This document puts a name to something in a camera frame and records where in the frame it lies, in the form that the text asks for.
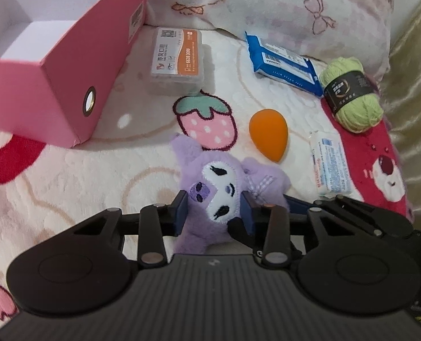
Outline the purple plush toy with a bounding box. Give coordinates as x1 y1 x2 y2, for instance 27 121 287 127
171 134 290 255

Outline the small white tissue pack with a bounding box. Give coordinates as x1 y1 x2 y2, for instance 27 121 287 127
310 131 352 198

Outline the orange makeup sponge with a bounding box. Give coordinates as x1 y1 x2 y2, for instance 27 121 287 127
249 109 289 163

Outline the green yarn ball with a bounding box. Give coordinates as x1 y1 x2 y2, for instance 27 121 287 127
319 57 384 134

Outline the beige satin curtain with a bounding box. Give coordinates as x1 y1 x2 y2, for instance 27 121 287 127
381 2 421 230

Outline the bear print bed blanket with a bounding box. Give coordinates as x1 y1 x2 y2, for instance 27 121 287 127
0 27 409 327

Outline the blue wet wipes pack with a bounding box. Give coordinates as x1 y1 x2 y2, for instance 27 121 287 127
245 33 324 98

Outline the clear orange-label plastic case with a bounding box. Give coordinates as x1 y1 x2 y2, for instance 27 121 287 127
150 28 204 96

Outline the pink patterned pillow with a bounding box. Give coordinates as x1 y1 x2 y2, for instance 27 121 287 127
148 0 393 79

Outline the pink cardboard box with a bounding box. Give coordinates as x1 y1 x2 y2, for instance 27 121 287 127
0 0 146 148

